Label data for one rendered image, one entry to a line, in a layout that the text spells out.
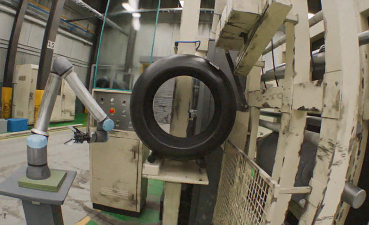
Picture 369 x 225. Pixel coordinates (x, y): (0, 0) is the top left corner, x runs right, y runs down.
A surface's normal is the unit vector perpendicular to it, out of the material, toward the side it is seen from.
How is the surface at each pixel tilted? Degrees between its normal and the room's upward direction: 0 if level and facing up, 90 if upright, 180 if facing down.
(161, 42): 90
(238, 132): 90
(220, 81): 83
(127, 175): 90
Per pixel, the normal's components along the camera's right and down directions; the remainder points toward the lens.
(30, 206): 0.32, 0.08
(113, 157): -0.02, 0.05
